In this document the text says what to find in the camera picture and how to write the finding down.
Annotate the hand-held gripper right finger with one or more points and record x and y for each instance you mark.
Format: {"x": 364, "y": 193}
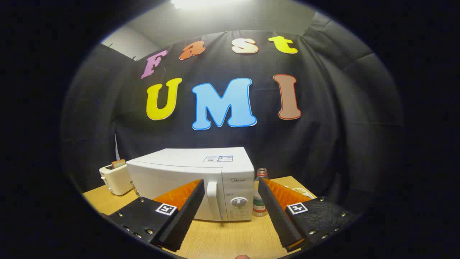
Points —
{"x": 278, "y": 212}

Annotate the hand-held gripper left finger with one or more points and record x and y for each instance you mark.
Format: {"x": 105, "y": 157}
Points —
{"x": 187, "y": 212}

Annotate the white microwave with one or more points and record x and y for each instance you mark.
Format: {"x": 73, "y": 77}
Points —
{"x": 179, "y": 169}

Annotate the clear plastic bottle red label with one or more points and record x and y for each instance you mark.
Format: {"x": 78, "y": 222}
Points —
{"x": 259, "y": 201}

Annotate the white divided dish of beans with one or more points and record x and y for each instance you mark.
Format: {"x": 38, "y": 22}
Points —
{"x": 299, "y": 190}

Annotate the white toaster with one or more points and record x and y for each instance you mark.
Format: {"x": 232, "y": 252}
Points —
{"x": 115, "y": 180}

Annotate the toast slice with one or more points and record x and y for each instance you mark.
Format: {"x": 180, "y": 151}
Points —
{"x": 118, "y": 163}

